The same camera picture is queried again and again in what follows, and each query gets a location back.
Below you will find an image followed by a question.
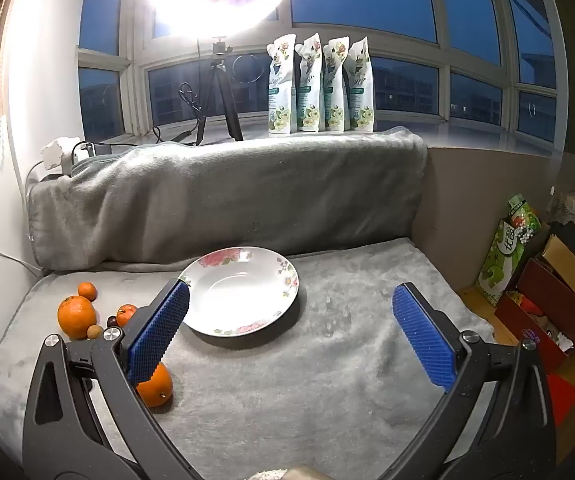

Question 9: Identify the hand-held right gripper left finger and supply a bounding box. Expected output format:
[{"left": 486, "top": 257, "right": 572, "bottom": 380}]
[{"left": 22, "top": 279, "right": 203, "bottom": 480}]

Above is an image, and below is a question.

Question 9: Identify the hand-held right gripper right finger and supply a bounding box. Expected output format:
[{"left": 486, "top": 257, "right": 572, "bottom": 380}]
[{"left": 391, "top": 282, "right": 558, "bottom": 480}]

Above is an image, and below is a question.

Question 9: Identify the large orange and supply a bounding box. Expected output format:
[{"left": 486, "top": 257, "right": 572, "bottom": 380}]
[
  {"left": 136, "top": 362, "right": 174, "bottom": 408},
  {"left": 58, "top": 295, "right": 98, "bottom": 341}
]

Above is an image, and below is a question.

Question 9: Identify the floral white plate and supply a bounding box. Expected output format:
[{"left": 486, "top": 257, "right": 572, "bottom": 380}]
[{"left": 176, "top": 246, "right": 300, "bottom": 338}]

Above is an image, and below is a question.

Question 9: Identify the red cardboard box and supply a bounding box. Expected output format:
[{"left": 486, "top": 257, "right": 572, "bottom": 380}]
[{"left": 495, "top": 257, "right": 575, "bottom": 372}]

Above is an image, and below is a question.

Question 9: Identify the green printed bag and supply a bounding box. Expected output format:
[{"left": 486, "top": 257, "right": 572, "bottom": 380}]
[{"left": 473, "top": 194, "right": 542, "bottom": 307}]

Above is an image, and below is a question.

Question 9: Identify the grey fleece blanket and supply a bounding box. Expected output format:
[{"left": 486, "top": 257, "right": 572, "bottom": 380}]
[{"left": 0, "top": 237, "right": 498, "bottom": 480}]

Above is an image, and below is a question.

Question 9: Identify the red paper sheet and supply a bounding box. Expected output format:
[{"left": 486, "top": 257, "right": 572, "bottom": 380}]
[{"left": 547, "top": 372, "right": 575, "bottom": 428}]

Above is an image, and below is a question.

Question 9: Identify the grey blanket covered bolster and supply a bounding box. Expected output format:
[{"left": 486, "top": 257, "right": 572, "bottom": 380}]
[{"left": 28, "top": 127, "right": 429, "bottom": 272}]

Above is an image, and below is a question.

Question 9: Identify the brown cardboard box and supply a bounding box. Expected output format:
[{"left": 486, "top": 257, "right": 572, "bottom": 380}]
[{"left": 541, "top": 235, "right": 575, "bottom": 312}]

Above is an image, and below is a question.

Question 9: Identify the white charger plug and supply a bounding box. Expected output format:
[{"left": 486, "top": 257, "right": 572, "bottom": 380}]
[{"left": 70, "top": 141, "right": 99, "bottom": 162}]

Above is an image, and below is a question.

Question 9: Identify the black cable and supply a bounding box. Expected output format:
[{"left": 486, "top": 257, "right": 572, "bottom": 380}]
[{"left": 152, "top": 81, "right": 209, "bottom": 147}]

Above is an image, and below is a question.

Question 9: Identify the ring light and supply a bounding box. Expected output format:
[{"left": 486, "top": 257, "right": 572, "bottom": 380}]
[{"left": 145, "top": 0, "right": 295, "bottom": 41}]

